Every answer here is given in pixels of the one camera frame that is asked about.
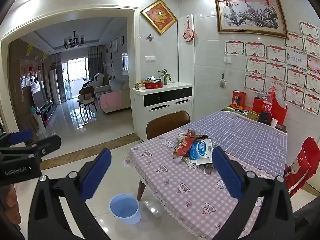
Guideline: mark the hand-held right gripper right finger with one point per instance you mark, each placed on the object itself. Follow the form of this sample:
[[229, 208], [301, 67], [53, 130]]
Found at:
[[227, 172]]

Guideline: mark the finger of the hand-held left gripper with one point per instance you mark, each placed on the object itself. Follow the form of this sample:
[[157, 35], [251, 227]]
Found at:
[[21, 136], [47, 143]]

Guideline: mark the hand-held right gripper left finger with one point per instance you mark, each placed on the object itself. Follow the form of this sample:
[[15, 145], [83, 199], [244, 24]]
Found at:
[[96, 172]]

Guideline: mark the blue white tissue packet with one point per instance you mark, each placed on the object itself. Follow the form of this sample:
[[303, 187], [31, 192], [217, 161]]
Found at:
[[200, 150]]

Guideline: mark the green plastic wrapper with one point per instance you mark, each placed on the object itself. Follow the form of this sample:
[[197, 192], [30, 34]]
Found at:
[[190, 162]]

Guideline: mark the brown glossy wrapper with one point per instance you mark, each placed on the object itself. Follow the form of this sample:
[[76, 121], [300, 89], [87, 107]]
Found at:
[[200, 138]]

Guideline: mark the red label packet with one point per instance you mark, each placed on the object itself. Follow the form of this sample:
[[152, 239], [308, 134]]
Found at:
[[182, 146]]

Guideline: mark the blue plastic bucket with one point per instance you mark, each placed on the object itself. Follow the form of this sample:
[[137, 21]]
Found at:
[[125, 217]]

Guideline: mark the red snack wrapper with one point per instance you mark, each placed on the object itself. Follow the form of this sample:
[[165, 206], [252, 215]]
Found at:
[[191, 132]]

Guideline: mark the teal ball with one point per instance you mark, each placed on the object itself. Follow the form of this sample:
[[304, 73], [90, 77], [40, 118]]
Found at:
[[33, 110]]

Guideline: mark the low television stand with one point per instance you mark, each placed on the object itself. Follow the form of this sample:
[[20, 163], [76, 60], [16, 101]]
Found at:
[[47, 112]]

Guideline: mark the wooden living room chair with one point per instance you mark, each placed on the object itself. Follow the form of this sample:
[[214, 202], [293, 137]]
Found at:
[[86, 96]]

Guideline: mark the green flat box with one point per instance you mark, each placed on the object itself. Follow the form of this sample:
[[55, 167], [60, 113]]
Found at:
[[237, 111]]

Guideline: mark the white paper cup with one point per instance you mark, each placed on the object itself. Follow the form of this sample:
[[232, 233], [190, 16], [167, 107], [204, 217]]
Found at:
[[274, 123]]

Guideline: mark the red gift box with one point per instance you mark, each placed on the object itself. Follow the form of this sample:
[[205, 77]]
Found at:
[[238, 100]]

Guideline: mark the pink blanket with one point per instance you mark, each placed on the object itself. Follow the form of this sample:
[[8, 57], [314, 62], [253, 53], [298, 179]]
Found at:
[[110, 100]]

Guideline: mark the small red box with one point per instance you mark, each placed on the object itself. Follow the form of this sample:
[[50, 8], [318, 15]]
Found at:
[[258, 105]]

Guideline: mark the cola bottle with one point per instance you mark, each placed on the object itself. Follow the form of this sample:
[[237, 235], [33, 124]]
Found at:
[[267, 108]]

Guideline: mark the red chair cover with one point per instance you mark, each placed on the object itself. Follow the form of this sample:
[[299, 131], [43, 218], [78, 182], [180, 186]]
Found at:
[[302, 160]]

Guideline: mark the brown dining chair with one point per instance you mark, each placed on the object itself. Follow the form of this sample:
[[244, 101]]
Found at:
[[167, 125]]

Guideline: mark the red gift bag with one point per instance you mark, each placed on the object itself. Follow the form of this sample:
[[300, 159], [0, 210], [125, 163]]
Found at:
[[280, 112]]

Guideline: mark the white massage chair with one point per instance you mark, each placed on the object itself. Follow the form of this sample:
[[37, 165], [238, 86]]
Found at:
[[97, 80]]

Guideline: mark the grey striped curtain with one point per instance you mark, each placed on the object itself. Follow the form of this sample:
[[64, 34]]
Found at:
[[95, 62], [56, 62]]

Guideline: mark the beige sofa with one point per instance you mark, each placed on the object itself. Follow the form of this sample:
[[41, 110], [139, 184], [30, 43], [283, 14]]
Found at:
[[120, 90]]

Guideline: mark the white sideboard cabinet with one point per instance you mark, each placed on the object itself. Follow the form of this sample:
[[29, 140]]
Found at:
[[160, 110]]

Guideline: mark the small snack box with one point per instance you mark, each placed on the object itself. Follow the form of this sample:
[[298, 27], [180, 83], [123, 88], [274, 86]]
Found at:
[[140, 86]]

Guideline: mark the red round tin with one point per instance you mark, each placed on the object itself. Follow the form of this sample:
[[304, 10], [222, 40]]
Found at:
[[153, 85]]

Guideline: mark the black chandelier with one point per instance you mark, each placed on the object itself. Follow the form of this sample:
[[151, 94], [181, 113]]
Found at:
[[73, 42]]

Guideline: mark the blue patterned cloth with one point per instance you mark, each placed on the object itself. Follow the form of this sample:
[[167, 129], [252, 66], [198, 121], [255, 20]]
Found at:
[[153, 79]]

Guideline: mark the potted green plant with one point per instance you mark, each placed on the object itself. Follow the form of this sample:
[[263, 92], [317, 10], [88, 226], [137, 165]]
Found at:
[[165, 76]]

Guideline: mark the red round hanging ornament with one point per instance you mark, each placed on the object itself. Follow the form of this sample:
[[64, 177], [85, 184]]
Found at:
[[188, 33]]

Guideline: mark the framed plum blossom painting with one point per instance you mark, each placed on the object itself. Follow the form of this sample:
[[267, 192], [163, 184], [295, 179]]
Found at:
[[250, 16]]

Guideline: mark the red diamond framed picture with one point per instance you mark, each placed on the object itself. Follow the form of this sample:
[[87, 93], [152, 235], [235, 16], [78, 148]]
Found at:
[[158, 16]]

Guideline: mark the grey hanging wall tool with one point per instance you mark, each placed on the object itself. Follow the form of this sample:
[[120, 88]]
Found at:
[[222, 82]]

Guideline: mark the white wall switch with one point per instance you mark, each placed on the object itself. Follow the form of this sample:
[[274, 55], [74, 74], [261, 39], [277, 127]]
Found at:
[[227, 59]]

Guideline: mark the group of wall certificates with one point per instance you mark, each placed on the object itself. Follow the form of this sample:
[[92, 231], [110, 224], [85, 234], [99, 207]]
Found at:
[[275, 67]]

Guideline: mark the tall black picture frame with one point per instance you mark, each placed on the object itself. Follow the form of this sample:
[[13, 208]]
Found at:
[[115, 45]]

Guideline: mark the white double light switch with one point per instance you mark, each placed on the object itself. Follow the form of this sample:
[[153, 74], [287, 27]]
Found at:
[[150, 58]]

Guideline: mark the small black picture frame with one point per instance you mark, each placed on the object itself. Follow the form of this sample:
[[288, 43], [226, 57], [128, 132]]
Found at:
[[122, 40]]

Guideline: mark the butterfly wall sticker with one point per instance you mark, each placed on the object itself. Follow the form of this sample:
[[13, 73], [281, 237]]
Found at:
[[150, 37]]

